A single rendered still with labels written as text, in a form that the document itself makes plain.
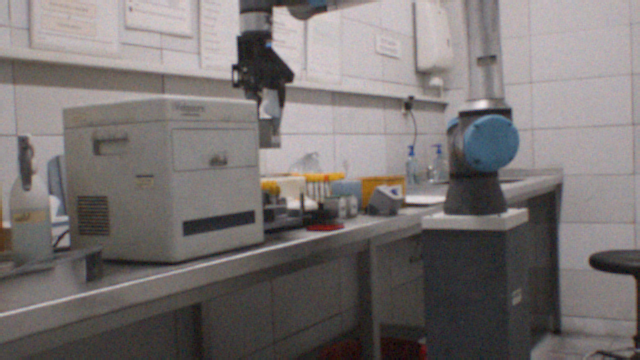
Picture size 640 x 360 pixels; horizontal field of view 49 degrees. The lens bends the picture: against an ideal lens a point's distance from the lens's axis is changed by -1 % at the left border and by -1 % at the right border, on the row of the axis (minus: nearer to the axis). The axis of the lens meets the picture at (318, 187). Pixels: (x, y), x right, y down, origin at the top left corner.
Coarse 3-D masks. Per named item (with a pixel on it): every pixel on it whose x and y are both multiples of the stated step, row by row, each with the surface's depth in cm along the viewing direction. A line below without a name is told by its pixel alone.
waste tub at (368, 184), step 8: (376, 176) 226; (384, 176) 224; (392, 176) 222; (400, 176) 217; (368, 184) 213; (376, 184) 211; (384, 184) 210; (392, 184) 213; (400, 184) 217; (368, 192) 213; (400, 192) 217; (368, 200) 213; (400, 208) 217
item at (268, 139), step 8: (264, 120) 153; (272, 120) 154; (264, 128) 153; (272, 128) 153; (264, 136) 153; (272, 136) 153; (280, 136) 155; (264, 144) 153; (272, 144) 153; (280, 144) 155
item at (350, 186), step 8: (336, 184) 200; (344, 184) 200; (352, 184) 203; (360, 184) 206; (336, 192) 200; (344, 192) 200; (352, 192) 203; (360, 192) 206; (360, 200) 206; (360, 208) 206
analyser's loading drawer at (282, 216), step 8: (264, 208) 153; (272, 208) 152; (280, 208) 157; (264, 216) 154; (272, 216) 153; (280, 216) 154; (288, 216) 162; (296, 216) 161; (264, 224) 148; (272, 224) 151; (280, 224) 154; (288, 224) 157; (296, 224) 161
